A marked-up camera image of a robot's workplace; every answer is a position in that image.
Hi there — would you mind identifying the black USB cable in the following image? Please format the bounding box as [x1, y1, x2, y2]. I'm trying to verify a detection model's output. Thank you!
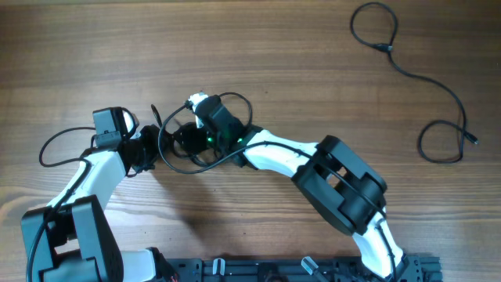
[150, 103, 224, 169]

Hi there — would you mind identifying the black barrel plug cable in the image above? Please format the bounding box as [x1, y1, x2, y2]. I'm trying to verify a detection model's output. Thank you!
[349, 1, 480, 165]

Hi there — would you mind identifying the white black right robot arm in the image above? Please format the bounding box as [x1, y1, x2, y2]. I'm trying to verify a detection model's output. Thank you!
[174, 92, 405, 280]

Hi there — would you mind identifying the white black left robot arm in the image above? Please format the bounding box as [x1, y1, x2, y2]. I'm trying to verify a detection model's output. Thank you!
[21, 107, 179, 281]

